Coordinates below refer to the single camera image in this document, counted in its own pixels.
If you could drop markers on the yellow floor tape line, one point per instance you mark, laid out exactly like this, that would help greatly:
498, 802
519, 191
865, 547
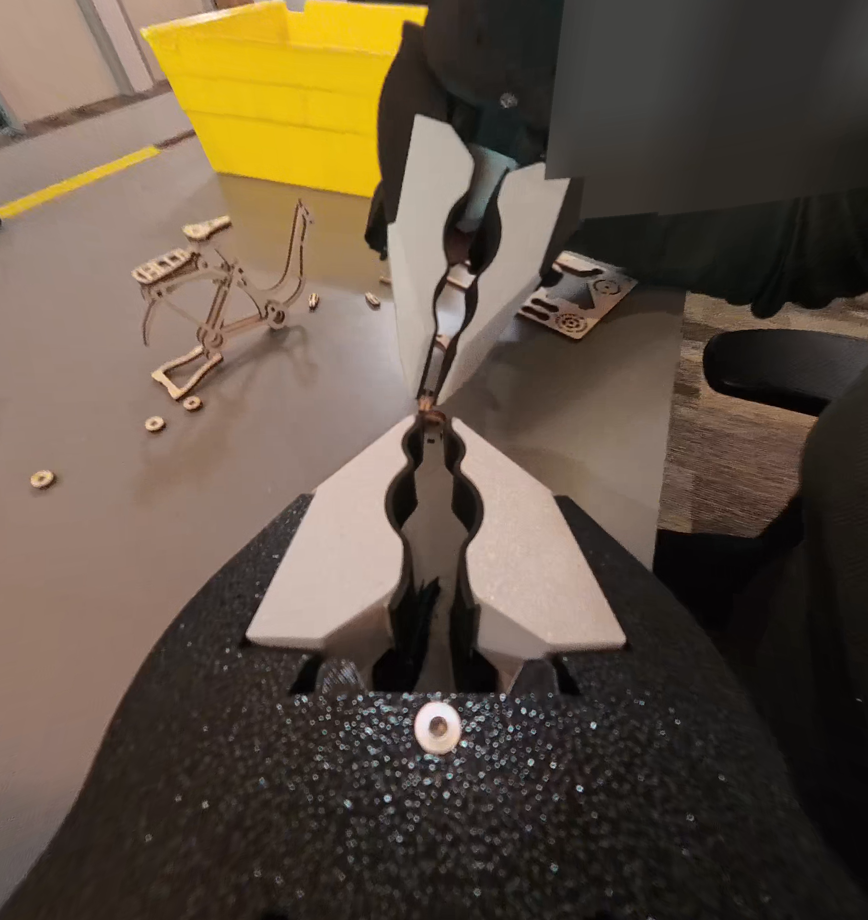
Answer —
81, 180

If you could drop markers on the wooden bicycle model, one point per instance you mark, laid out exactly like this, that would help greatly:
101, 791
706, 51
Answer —
275, 315

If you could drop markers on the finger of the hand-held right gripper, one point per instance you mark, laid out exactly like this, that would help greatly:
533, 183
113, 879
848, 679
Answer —
527, 230
423, 215

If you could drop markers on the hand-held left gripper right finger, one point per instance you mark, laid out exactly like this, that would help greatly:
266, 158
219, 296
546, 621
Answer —
549, 575

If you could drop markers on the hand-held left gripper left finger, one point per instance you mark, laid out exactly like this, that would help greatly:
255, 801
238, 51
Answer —
319, 575

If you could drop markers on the person's dark upper clothing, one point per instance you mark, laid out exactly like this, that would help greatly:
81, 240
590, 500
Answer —
728, 244

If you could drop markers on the yellow plastic bin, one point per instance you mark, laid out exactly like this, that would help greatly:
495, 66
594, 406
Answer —
275, 108

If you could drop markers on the laser-cut wooden part sheet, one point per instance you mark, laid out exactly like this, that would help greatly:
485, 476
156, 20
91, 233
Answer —
621, 295

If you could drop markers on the black chair armrest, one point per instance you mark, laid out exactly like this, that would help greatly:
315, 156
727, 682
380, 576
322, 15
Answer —
771, 366

